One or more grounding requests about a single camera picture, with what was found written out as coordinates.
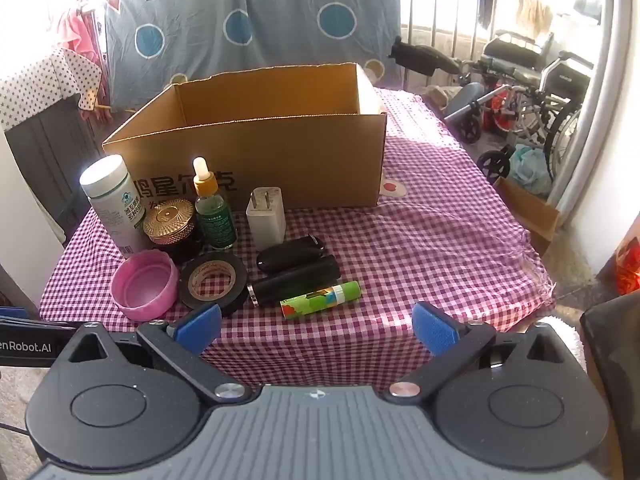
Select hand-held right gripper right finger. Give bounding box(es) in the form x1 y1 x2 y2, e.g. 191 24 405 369
382 301 583 403

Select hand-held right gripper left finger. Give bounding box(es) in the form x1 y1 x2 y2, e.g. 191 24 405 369
65 302 253 406

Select black tape roll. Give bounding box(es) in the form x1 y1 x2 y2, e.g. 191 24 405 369
178 252 248 317

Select green dropper bottle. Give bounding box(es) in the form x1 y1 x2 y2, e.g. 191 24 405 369
192 157 238 251

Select black cylinder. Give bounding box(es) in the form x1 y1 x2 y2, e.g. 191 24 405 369
247 255 342 307

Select gold lidded jar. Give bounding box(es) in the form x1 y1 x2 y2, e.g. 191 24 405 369
143 198 203 263

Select black oval case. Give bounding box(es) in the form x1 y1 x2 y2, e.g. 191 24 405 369
256 233 327 275

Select green patterned tube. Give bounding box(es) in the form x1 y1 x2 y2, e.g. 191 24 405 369
280 280 362 320

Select white charger plug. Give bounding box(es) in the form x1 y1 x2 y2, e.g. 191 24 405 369
245 186 287 252

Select white pill bottle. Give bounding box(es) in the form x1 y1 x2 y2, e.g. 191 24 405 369
80 155 151 257

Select brown cardboard box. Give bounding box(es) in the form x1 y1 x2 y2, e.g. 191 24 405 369
102 62 388 209

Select purple checkered tablecloth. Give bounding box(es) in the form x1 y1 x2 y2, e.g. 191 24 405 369
39 87 558 391

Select white fluffy cloth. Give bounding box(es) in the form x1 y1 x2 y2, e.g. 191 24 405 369
540 312 586 371

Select small open brown carton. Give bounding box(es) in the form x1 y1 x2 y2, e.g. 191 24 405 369
492 176 561 257

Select dark chair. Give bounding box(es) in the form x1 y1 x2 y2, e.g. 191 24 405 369
580 290 640 480

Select dark cabinet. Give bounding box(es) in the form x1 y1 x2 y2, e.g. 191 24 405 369
5 92 108 246

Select teal cloth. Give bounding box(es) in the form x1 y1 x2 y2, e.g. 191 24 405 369
510 144 553 196

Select red printed bag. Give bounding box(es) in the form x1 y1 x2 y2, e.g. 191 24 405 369
597 232 640 296

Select red plastic bag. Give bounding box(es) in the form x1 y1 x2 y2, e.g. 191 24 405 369
487 92 518 133

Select cream cloth bag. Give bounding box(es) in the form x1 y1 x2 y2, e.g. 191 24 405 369
430 85 468 108

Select polka dot cloth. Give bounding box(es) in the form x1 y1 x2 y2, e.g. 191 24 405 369
0 47 103 131

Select black padded seat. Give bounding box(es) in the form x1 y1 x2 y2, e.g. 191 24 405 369
390 37 461 78

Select black folding wheelchair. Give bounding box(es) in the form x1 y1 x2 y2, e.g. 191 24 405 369
475 50 596 181
480 30 556 91

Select pink hanging clothes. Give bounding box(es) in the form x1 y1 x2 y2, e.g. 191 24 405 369
57 0 108 121

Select blue printed blanket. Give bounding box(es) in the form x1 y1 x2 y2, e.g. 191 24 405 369
102 0 403 108

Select metal railing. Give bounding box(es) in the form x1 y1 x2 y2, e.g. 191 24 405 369
400 0 501 91

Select beige hanging cloth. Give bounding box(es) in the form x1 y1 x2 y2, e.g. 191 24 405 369
515 0 553 31

